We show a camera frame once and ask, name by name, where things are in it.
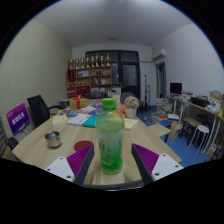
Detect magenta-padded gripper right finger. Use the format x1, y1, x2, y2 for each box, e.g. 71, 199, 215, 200
130, 143, 184, 185

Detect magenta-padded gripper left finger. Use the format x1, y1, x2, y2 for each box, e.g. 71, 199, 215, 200
44, 144, 96, 187

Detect green tea drink bottle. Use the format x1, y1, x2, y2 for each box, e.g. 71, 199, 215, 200
95, 97, 126, 175

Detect flat round red coaster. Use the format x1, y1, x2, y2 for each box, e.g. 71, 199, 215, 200
73, 140, 95, 153

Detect small metal cup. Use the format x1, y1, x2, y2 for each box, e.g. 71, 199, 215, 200
44, 130, 63, 149

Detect teal book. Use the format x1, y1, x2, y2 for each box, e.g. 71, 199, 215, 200
81, 114, 99, 129

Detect large beige book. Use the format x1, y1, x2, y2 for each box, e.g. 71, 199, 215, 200
123, 117, 139, 131

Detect brown paper bag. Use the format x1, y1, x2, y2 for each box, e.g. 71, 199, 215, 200
167, 121, 183, 141

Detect white booklet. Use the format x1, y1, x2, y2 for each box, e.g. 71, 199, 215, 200
66, 113, 93, 126

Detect small beige notebook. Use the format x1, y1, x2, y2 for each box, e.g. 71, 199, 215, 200
51, 113, 69, 126

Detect blue book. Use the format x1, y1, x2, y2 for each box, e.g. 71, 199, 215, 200
59, 109, 79, 118
88, 109, 103, 117

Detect pile of books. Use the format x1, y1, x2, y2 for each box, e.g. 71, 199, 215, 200
151, 97, 174, 124

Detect orange book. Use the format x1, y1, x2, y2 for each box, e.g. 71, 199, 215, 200
115, 107, 127, 117

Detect yellow gift box, red ribbon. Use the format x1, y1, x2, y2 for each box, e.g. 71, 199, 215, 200
69, 94, 89, 111

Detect potted pink flowers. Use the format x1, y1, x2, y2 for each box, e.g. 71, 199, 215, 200
123, 95, 140, 119

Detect white round stool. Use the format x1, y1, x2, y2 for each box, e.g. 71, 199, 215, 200
189, 124, 210, 158

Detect black office chair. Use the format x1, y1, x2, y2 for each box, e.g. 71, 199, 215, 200
26, 94, 64, 129

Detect standing beige card box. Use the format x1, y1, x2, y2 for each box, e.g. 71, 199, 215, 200
111, 94, 122, 104

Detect black tripod stand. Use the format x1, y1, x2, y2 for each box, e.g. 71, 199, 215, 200
143, 74, 152, 108

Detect black bag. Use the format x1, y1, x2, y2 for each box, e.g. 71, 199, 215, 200
4, 136, 19, 151

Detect wooden side desk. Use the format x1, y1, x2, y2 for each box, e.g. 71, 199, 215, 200
168, 93, 224, 161

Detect purple sign board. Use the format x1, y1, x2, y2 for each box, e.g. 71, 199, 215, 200
5, 102, 32, 137

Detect black computer monitor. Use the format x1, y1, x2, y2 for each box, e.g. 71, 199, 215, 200
169, 82, 183, 95

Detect wooden shelf unit with trophies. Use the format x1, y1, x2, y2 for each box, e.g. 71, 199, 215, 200
66, 53, 113, 99

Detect striped cushioned wooden chair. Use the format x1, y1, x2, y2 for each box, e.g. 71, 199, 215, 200
0, 117, 8, 158

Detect black framed glass door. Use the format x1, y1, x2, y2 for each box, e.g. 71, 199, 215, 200
85, 49, 141, 99

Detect white wall air conditioner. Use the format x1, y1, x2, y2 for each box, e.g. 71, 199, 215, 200
152, 48, 167, 63

